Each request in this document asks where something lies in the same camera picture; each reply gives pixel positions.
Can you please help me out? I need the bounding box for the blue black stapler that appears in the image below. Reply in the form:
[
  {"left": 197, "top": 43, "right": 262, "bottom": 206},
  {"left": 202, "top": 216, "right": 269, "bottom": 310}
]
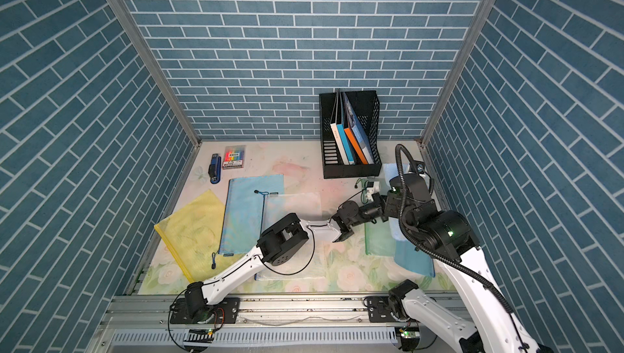
[{"left": 208, "top": 153, "right": 222, "bottom": 184}]

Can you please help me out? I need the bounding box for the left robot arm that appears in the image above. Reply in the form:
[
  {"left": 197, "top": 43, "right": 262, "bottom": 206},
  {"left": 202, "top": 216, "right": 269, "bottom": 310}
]
[{"left": 184, "top": 193, "right": 388, "bottom": 323}]

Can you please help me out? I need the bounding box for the box of coloured markers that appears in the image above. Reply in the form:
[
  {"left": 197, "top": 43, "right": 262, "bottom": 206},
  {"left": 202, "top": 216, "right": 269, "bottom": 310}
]
[{"left": 222, "top": 145, "right": 245, "bottom": 170}]

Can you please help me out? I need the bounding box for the clear grey document bag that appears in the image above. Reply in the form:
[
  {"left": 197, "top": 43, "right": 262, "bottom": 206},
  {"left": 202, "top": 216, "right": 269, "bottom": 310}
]
[{"left": 254, "top": 193, "right": 325, "bottom": 281}]

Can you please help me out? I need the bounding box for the green mesh document bag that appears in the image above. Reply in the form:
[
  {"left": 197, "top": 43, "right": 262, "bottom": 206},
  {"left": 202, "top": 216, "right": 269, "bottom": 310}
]
[{"left": 357, "top": 177, "right": 398, "bottom": 257}]

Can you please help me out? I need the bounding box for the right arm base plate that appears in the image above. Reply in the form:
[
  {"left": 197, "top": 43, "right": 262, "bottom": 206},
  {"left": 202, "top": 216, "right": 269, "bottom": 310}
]
[{"left": 365, "top": 295, "right": 435, "bottom": 325}]

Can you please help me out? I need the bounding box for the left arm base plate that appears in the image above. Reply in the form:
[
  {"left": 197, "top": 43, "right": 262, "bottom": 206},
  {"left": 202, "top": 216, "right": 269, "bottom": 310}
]
[{"left": 169, "top": 297, "right": 241, "bottom": 326}]

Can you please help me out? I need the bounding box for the light blue document bag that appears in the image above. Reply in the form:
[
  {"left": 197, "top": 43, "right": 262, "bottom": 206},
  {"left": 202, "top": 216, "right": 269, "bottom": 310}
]
[{"left": 388, "top": 218, "right": 436, "bottom": 278}]

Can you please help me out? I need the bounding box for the white book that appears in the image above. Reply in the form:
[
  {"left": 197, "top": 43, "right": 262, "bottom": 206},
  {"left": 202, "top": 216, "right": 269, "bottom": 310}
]
[{"left": 330, "top": 122, "right": 349, "bottom": 165}]

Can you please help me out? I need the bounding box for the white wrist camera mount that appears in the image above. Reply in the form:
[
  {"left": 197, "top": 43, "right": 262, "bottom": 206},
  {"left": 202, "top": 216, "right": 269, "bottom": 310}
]
[{"left": 362, "top": 181, "right": 380, "bottom": 203}]

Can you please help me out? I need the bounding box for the blue mesh document bag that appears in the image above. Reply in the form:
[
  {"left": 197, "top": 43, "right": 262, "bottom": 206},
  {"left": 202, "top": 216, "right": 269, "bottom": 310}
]
[{"left": 218, "top": 174, "right": 284, "bottom": 257}]

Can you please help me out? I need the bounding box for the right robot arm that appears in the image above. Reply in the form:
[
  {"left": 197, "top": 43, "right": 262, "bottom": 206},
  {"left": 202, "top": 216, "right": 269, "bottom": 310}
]
[{"left": 385, "top": 173, "right": 551, "bottom": 352}]

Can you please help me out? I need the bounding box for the teal book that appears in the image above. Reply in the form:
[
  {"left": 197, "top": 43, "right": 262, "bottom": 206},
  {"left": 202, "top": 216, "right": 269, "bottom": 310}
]
[{"left": 337, "top": 124, "right": 356, "bottom": 165}]

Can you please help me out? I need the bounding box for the orange book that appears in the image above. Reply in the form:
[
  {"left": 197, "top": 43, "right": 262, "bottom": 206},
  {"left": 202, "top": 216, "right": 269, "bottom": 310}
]
[{"left": 344, "top": 127, "right": 369, "bottom": 165}]

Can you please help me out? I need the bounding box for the black mesh file holder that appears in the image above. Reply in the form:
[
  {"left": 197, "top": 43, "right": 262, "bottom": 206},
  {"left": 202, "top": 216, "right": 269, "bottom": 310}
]
[{"left": 319, "top": 91, "right": 382, "bottom": 179}]

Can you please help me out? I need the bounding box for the blue folder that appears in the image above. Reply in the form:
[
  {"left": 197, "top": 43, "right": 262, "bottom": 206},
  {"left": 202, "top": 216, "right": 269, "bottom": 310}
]
[{"left": 342, "top": 93, "right": 375, "bottom": 165}]

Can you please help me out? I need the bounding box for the aluminium front rail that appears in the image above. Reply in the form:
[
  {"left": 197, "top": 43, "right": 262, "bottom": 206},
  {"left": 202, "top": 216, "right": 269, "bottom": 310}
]
[{"left": 84, "top": 293, "right": 518, "bottom": 353}]

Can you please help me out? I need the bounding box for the yellow mesh document bag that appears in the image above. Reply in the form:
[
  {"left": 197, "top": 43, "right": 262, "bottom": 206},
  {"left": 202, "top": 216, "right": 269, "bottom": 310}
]
[{"left": 154, "top": 191, "right": 225, "bottom": 283}]

